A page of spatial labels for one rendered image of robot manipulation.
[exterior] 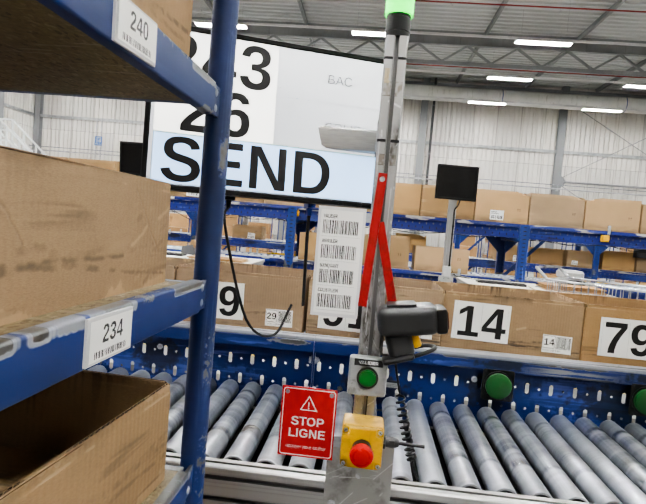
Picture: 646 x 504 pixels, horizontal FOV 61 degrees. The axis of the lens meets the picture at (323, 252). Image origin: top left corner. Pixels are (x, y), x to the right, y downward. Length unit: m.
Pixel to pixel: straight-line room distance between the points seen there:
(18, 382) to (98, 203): 0.17
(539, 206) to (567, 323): 4.72
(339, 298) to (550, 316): 0.83
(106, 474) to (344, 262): 0.60
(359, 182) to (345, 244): 0.17
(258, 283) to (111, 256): 1.17
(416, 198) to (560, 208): 1.54
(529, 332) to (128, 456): 1.31
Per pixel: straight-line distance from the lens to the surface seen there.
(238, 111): 1.06
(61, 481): 0.44
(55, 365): 0.34
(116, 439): 0.50
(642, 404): 1.73
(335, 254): 0.97
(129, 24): 0.39
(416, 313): 0.93
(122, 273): 0.49
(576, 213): 6.48
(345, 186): 1.08
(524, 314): 1.65
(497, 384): 1.59
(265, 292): 1.61
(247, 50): 1.10
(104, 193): 0.44
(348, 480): 1.07
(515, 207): 6.29
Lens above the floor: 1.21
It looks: 3 degrees down
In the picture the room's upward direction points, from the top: 5 degrees clockwise
